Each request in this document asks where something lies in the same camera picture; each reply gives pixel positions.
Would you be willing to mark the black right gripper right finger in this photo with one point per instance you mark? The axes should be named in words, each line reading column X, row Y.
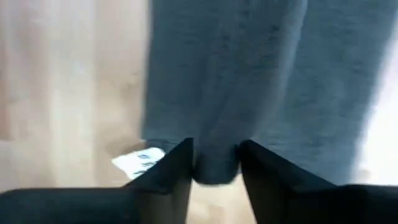
column 273, row 186

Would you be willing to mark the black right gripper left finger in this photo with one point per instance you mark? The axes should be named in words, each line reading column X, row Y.
column 168, row 186

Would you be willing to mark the dark grey-blue towel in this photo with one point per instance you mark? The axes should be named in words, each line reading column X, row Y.
column 248, row 77

